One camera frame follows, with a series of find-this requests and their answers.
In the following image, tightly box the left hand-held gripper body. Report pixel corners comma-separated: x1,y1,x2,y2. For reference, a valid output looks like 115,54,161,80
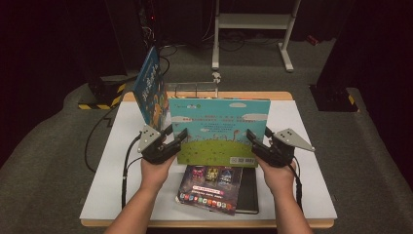
136,124,182,166

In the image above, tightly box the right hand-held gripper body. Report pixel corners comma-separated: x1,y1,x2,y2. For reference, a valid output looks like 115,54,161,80
253,128,317,169

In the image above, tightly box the green and sky-blue picture book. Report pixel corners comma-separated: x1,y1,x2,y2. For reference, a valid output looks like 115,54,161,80
168,97,272,169

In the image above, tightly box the dark blue picture book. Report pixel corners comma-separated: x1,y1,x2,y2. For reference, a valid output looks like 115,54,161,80
132,45,172,133

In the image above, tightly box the clear acrylic book rack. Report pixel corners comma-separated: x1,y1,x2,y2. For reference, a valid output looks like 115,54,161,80
163,81,219,99

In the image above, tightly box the black hardcover notebook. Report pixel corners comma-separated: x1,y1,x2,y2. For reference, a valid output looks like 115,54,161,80
235,166,260,215

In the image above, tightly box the purple paperback book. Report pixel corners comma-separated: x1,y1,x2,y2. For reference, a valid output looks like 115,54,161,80
175,164,244,216

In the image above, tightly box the person's left hand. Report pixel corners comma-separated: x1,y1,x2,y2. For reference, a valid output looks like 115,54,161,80
139,155,178,193

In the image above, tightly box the person's right hand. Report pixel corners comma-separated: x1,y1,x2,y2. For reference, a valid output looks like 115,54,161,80
255,155,299,197

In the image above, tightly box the white metal stand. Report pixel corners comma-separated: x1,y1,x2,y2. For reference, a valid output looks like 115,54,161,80
210,0,302,73

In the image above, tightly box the left hand-held gripper cable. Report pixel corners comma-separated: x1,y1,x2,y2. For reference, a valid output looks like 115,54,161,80
120,131,144,212

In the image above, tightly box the hand-held gripper cable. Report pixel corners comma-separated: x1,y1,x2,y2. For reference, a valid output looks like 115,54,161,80
120,131,144,212
291,155,305,213

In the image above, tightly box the right hand-held gripper cable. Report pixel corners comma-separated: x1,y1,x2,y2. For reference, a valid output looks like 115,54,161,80
291,155,305,213

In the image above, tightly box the black yellow-striped post base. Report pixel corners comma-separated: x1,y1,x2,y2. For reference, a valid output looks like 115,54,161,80
77,75,128,111
309,84,360,113

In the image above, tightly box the dark equipment tower with wires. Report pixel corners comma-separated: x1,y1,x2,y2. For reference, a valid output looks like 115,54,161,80
137,0,163,71

